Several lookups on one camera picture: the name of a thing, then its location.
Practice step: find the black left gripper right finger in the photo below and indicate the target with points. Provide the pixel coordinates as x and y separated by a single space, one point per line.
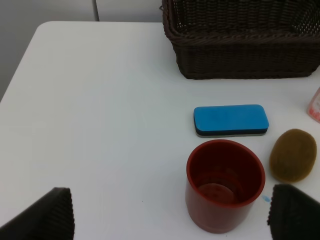
293 215

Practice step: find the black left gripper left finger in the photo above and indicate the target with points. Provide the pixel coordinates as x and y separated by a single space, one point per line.
49 218

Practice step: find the pink bottle white cap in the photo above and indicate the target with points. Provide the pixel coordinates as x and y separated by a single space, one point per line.
313 109

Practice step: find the brown kiwi fruit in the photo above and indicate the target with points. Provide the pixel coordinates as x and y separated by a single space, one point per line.
293 156

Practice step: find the red plastic cup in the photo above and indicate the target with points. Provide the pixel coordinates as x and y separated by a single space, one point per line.
224 178

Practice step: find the blue whiteboard eraser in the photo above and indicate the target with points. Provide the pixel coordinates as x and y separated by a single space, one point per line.
230 120

